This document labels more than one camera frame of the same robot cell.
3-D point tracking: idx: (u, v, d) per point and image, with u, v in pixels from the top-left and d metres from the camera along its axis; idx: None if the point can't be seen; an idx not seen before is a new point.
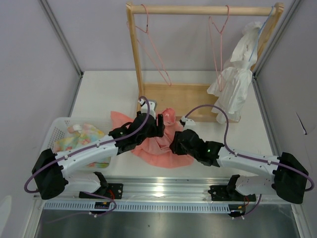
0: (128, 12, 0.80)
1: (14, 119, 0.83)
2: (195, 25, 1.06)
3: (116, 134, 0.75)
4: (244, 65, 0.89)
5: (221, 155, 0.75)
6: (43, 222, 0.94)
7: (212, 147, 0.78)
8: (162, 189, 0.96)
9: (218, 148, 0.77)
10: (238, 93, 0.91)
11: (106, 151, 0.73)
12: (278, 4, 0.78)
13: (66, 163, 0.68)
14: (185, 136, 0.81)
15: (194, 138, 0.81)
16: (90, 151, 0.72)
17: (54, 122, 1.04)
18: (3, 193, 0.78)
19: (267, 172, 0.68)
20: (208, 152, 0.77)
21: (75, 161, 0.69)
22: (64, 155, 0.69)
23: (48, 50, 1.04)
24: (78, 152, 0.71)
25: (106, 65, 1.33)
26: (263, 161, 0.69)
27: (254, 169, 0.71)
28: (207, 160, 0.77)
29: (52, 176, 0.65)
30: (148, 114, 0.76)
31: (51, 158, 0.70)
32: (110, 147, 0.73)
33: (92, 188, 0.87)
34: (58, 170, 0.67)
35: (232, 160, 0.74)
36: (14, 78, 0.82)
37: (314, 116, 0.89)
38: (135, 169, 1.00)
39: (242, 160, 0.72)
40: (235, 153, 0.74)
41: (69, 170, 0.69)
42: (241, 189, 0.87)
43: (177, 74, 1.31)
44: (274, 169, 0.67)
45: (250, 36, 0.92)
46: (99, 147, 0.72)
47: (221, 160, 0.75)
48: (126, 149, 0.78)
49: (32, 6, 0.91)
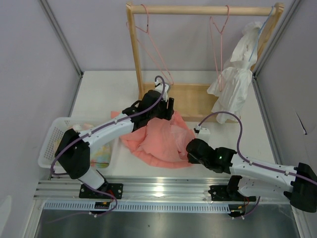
0: (128, 12, 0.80)
1: (13, 119, 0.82)
2: (195, 25, 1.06)
3: (129, 111, 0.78)
4: (244, 64, 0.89)
5: (234, 163, 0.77)
6: (43, 222, 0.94)
7: (223, 153, 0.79)
8: (162, 189, 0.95)
9: (230, 155, 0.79)
10: (238, 93, 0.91)
11: (123, 128, 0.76)
12: (278, 4, 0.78)
13: (91, 139, 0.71)
14: (193, 147, 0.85)
15: (202, 146, 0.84)
16: (110, 128, 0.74)
17: (54, 122, 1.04)
18: (3, 193, 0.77)
19: (285, 183, 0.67)
20: (219, 160, 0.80)
21: (98, 138, 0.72)
22: (88, 133, 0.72)
23: (48, 50, 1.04)
24: (100, 129, 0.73)
25: (105, 66, 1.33)
26: (280, 172, 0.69)
27: (270, 179, 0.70)
28: (218, 167, 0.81)
29: (79, 152, 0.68)
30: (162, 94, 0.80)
31: (75, 137, 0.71)
32: (127, 123, 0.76)
33: (97, 183, 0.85)
34: (85, 145, 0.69)
35: (246, 168, 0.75)
36: (13, 78, 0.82)
37: (314, 116, 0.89)
38: (136, 169, 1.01)
39: (257, 169, 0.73)
40: (250, 162, 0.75)
41: (93, 146, 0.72)
42: (243, 191, 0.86)
43: (178, 74, 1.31)
44: (292, 180, 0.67)
45: (250, 36, 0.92)
46: (117, 124, 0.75)
47: (234, 168, 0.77)
48: (140, 125, 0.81)
49: (32, 5, 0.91)
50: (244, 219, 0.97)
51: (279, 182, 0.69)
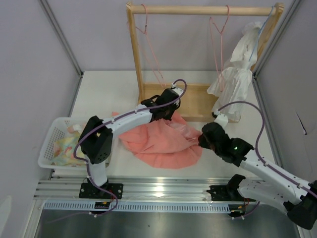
0: (128, 12, 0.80)
1: (13, 119, 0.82)
2: (195, 25, 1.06)
3: (148, 102, 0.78)
4: (244, 65, 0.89)
5: (248, 158, 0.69)
6: (43, 222, 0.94)
7: (239, 145, 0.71)
8: (162, 189, 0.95)
9: (245, 149, 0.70)
10: (238, 93, 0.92)
11: (141, 118, 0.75)
12: (278, 4, 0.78)
13: (114, 127, 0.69)
14: (211, 128, 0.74)
15: (220, 130, 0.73)
16: (130, 117, 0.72)
17: (54, 122, 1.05)
18: (2, 193, 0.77)
19: (294, 195, 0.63)
20: (233, 149, 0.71)
21: (120, 125, 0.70)
22: (111, 120, 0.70)
23: (48, 50, 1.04)
24: (123, 118, 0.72)
25: (105, 65, 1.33)
26: (292, 183, 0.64)
27: (280, 186, 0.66)
28: (229, 156, 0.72)
29: (102, 138, 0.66)
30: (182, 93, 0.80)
31: (98, 123, 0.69)
32: (146, 114, 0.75)
33: (100, 181, 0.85)
34: (108, 131, 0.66)
35: (259, 168, 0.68)
36: (13, 78, 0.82)
37: (314, 116, 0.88)
38: (136, 169, 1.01)
39: (270, 172, 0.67)
40: (266, 163, 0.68)
41: (114, 133, 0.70)
42: (242, 191, 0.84)
43: (178, 74, 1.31)
44: (303, 195, 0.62)
45: (250, 37, 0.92)
46: (137, 114, 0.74)
47: (246, 163, 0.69)
48: (157, 117, 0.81)
49: (32, 5, 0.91)
50: (244, 219, 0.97)
51: (287, 191, 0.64)
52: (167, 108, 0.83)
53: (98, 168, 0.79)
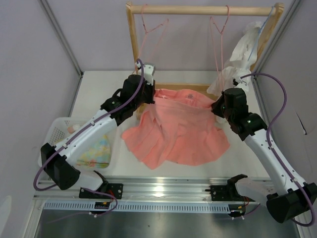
0: (128, 12, 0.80)
1: (13, 119, 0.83)
2: (195, 25, 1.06)
3: (108, 105, 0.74)
4: (243, 64, 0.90)
5: (256, 135, 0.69)
6: (43, 222, 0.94)
7: (253, 120, 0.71)
8: (162, 189, 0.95)
9: (258, 126, 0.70)
10: None
11: (102, 128, 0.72)
12: (278, 4, 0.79)
13: (68, 151, 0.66)
14: (235, 92, 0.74)
15: (242, 99, 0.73)
16: (88, 131, 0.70)
17: (54, 122, 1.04)
18: (2, 193, 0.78)
19: (284, 185, 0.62)
20: (246, 122, 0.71)
21: (75, 147, 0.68)
22: (63, 145, 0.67)
23: (48, 50, 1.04)
24: (78, 137, 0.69)
25: (105, 66, 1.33)
26: (288, 174, 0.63)
27: (274, 172, 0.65)
28: (238, 126, 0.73)
29: (57, 167, 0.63)
30: (141, 82, 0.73)
31: (51, 152, 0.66)
32: (106, 122, 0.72)
33: (95, 185, 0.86)
34: (62, 159, 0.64)
35: (263, 148, 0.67)
36: (14, 79, 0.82)
37: (314, 116, 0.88)
38: (141, 170, 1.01)
39: (271, 156, 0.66)
40: (271, 146, 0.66)
41: (72, 156, 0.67)
42: (239, 186, 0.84)
43: (178, 74, 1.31)
44: (291, 188, 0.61)
45: (250, 36, 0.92)
46: (95, 125, 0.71)
47: (252, 139, 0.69)
48: (124, 117, 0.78)
49: (32, 6, 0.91)
50: (244, 219, 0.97)
51: (279, 180, 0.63)
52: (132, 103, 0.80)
53: (82, 179, 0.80)
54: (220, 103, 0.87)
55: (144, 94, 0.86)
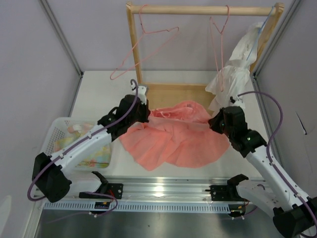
0: (128, 12, 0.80)
1: (13, 119, 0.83)
2: (195, 25, 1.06)
3: (104, 121, 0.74)
4: (241, 63, 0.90)
5: (257, 151, 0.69)
6: (43, 222, 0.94)
7: (253, 136, 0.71)
8: (162, 189, 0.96)
9: (258, 142, 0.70)
10: (234, 91, 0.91)
11: (98, 141, 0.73)
12: (278, 4, 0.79)
13: (64, 162, 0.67)
14: (234, 111, 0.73)
15: (242, 117, 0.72)
16: (84, 144, 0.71)
17: (54, 122, 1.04)
18: (2, 193, 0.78)
19: (288, 201, 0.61)
20: (245, 140, 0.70)
21: (71, 157, 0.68)
22: (60, 155, 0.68)
23: (48, 50, 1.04)
24: (75, 148, 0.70)
25: (105, 65, 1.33)
26: (291, 189, 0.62)
27: (277, 188, 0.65)
28: (238, 144, 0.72)
29: (51, 177, 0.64)
30: (136, 97, 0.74)
31: (46, 161, 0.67)
32: (103, 136, 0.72)
33: (93, 187, 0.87)
34: (57, 170, 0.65)
35: (264, 164, 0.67)
36: (14, 79, 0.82)
37: (314, 116, 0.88)
38: (141, 169, 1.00)
39: (273, 173, 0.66)
40: (272, 162, 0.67)
41: (68, 167, 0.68)
42: (240, 189, 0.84)
43: (178, 74, 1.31)
44: (296, 204, 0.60)
45: (250, 36, 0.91)
46: (92, 138, 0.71)
47: (253, 155, 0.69)
48: (119, 133, 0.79)
49: (32, 6, 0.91)
50: (244, 219, 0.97)
51: (282, 195, 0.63)
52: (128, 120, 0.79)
53: (76, 186, 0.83)
54: (219, 120, 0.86)
55: (138, 113, 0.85)
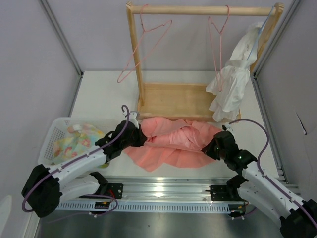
0: (128, 12, 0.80)
1: (13, 120, 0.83)
2: (195, 25, 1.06)
3: (101, 142, 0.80)
4: (242, 64, 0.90)
5: (249, 168, 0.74)
6: (43, 222, 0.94)
7: (244, 155, 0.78)
8: (162, 189, 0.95)
9: (249, 159, 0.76)
10: (234, 92, 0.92)
11: (96, 159, 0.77)
12: (278, 4, 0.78)
13: (61, 175, 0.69)
14: (223, 135, 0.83)
15: (231, 139, 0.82)
16: (82, 161, 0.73)
17: (54, 122, 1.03)
18: (2, 193, 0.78)
19: (285, 207, 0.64)
20: (237, 158, 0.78)
21: (69, 172, 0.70)
22: (58, 168, 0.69)
23: (48, 50, 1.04)
24: (73, 163, 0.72)
25: (105, 65, 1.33)
26: (286, 196, 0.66)
27: (273, 197, 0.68)
28: (233, 164, 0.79)
29: (49, 188, 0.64)
30: (128, 121, 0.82)
31: (44, 173, 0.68)
32: (99, 155, 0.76)
33: (92, 189, 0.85)
34: (54, 182, 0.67)
35: (257, 177, 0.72)
36: (14, 78, 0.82)
37: (314, 116, 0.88)
38: (141, 170, 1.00)
39: (267, 183, 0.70)
40: (263, 173, 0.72)
41: (63, 181, 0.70)
42: (242, 192, 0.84)
43: (178, 74, 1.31)
44: (293, 208, 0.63)
45: (250, 36, 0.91)
46: (89, 156, 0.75)
47: (246, 171, 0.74)
48: (113, 156, 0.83)
49: (32, 6, 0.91)
50: (244, 219, 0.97)
51: (279, 203, 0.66)
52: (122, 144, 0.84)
53: (72, 193, 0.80)
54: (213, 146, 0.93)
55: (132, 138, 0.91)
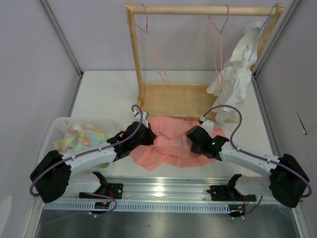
0: (128, 12, 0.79)
1: (13, 120, 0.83)
2: (195, 25, 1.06)
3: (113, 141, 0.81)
4: (243, 65, 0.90)
5: (223, 148, 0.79)
6: (43, 222, 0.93)
7: (217, 140, 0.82)
8: (162, 189, 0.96)
9: (223, 143, 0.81)
10: (237, 92, 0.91)
11: (107, 156, 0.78)
12: (278, 4, 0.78)
13: (73, 163, 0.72)
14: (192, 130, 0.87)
15: (199, 132, 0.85)
16: (94, 155, 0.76)
17: (54, 122, 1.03)
18: (2, 193, 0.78)
19: (265, 169, 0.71)
20: (212, 145, 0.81)
21: (80, 162, 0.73)
22: (72, 156, 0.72)
23: (48, 50, 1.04)
24: (83, 155, 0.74)
25: (105, 66, 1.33)
26: (262, 159, 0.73)
27: (252, 164, 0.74)
28: (210, 152, 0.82)
29: (59, 174, 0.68)
30: (140, 124, 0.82)
31: (57, 158, 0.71)
32: (110, 151, 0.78)
33: (92, 187, 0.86)
34: (66, 169, 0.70)
35: (233, 154, 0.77)
36: (14, 79, 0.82)
37: (314, 116, 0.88)
38: (142, 170, 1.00)
39: (242, 155, 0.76)
40: (237, 148, 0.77)
41: (74, 170, 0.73)
42: (240, 188, 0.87)
43: (178, 74, 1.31)
44: (272, 168, 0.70)
45: (250, 36, 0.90)
46: (100, 151, 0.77)
47: (223, 153, 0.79)
48: (122, 156, 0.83)
49: (32, 6, 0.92)
50: (244, 219, 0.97)
51: (259, 168, 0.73)
52: (132, 144, 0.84)
53: (75, 187, 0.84)
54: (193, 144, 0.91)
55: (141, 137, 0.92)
